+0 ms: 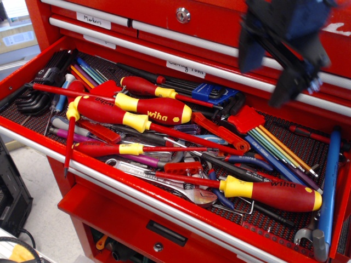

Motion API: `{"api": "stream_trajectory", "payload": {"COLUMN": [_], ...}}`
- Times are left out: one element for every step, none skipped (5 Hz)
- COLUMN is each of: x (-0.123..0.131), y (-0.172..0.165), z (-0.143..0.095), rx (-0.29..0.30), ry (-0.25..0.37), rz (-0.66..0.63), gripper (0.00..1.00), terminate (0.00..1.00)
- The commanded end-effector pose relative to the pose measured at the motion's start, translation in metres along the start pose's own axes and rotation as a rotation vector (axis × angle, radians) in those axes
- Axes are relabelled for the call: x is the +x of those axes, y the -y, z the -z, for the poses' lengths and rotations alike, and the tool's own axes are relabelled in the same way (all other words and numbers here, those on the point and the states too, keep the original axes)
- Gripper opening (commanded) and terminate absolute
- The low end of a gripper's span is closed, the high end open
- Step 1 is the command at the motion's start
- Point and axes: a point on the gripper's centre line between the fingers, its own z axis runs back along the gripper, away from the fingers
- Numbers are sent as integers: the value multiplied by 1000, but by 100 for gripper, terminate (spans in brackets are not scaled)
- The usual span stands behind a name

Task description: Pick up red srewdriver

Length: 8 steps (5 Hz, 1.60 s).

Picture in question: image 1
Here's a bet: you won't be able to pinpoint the rainbow hex key set left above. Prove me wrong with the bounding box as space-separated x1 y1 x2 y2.
70 57 122 98

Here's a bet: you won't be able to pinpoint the white Cutting Tools label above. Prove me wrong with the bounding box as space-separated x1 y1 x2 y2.
166 60 206 79

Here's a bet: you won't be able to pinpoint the long red yellow Wiha screwdriver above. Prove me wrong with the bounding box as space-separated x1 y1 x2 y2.
66 96 244 156

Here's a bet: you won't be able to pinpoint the blue handled pliers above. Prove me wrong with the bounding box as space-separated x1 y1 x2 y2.
200 156 259 210

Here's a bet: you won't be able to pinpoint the large red yellow Wiha screwdriver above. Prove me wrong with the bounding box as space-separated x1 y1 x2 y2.
145 171 322 213

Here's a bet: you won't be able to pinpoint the red plastic bit holder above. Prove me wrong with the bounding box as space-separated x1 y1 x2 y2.
163 161 203 175

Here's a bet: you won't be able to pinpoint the black equipment box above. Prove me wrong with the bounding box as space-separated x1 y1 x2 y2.
1 141 33 237

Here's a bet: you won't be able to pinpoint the purple handled screwdriver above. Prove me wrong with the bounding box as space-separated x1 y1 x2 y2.
49 127 168 169

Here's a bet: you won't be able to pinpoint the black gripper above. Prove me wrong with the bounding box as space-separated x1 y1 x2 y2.
239 1 336 107

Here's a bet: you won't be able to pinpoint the chrome open end wrench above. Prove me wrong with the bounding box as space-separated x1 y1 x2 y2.
294 211 320 245

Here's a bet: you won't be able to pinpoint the red folding key holder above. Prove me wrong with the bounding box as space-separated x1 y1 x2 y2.
191 112 250 153

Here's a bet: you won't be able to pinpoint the thin red screwdriver over edge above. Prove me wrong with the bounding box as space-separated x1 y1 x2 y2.
64 101 80 178

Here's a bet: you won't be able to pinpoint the chrome adjustable wrench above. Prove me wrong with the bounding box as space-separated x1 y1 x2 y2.
105 158 217 207

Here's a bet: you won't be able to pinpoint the red yellow Wiha screwdriver centre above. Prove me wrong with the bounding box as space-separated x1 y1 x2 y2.
32 81 192 126

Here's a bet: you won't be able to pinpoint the black torx key set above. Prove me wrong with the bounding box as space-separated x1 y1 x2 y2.
1 49 78 115

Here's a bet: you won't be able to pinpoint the small red precision screwdriver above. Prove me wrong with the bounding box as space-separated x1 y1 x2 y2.
276 123 350 152

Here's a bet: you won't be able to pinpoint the blue holder black hex keys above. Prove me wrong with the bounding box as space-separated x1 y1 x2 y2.
162 77 246 117

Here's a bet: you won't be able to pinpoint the rainbow hex key set right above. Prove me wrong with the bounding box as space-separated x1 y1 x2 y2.
228 106 323 194

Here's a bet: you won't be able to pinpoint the black red Wiha driver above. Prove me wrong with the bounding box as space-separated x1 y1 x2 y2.
201 153 272 182

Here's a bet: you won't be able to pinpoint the slim red yellow screwdriver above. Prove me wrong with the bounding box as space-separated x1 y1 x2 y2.
72 141 212 157

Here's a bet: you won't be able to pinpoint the blue white handled screwdriver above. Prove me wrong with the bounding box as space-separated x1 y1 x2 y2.
54 73 76 113

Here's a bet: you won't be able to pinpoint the rainbow hex key set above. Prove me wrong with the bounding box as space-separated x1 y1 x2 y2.
228 106 323 194
70 57 122 98

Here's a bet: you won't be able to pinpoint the small red yellow screwdriver top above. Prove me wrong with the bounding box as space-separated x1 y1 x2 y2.
120 76 223 110

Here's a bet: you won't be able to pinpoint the open red tool drawer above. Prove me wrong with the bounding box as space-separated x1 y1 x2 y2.
0 35 351 263

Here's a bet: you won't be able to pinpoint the black red slim screwdriver top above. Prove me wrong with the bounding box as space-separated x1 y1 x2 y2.
116 62 166 84

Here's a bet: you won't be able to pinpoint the red strip bit rail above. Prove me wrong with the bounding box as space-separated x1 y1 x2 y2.
242 222 314 259

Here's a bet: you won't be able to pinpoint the red tool chest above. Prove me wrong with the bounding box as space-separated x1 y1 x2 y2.
24 0 351 263

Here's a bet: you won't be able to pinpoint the silver cabinet lock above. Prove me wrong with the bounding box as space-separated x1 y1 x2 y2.
175 7 191 24

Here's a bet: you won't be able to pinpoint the large blue hex key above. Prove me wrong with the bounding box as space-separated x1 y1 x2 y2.
312 126 341 262

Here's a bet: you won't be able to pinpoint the white Markers label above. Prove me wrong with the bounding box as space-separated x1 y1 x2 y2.
76 12 111 30

